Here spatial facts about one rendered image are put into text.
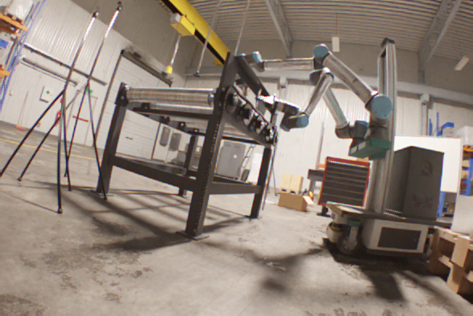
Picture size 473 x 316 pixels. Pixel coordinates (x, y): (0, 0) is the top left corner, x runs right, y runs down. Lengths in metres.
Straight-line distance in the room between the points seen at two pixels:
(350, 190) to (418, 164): 2.11
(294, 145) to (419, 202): 10.61
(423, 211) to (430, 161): 0.37
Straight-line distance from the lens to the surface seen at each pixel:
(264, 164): 2.52
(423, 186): 1.94
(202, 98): 1.51
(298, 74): 12.68
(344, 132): 2.32
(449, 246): 1.80
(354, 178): 3.88
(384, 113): 1.61
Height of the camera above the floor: 0.44
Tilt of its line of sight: 8 degrees up
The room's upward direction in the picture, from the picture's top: 12 degrees clockwise
